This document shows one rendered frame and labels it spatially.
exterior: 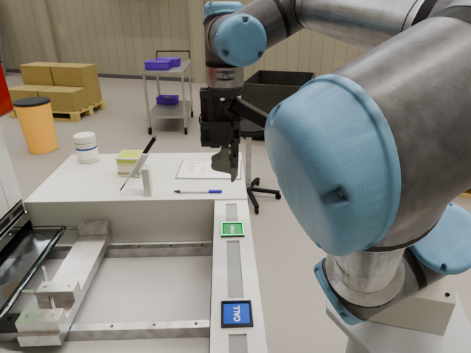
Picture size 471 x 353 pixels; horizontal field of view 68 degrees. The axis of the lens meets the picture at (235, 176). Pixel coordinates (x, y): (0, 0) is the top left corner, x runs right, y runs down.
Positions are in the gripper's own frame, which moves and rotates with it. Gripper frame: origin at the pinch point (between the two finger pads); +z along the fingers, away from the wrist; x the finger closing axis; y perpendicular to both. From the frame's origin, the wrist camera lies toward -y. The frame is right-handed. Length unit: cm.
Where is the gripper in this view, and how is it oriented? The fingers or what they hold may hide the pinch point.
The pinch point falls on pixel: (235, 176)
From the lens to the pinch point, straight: 78.8
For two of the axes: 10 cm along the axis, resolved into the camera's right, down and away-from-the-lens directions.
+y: -10.0, 0.2, -0.3
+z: 0.0, 9.0, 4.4
